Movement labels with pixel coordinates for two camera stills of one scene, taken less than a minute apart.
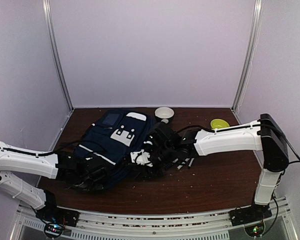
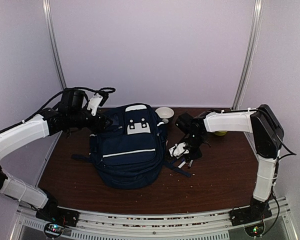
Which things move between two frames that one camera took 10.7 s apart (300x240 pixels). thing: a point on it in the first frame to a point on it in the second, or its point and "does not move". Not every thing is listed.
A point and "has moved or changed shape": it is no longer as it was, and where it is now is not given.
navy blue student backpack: x=112 y=138 has moved or changed shape
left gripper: x=99 y=185 to x=98 y=126
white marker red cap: x=190 y=163 does not move
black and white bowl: x=164 y=112 does not move
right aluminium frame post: x=255 y=31 does not move
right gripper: x=155 y=173 to x=196 y=154
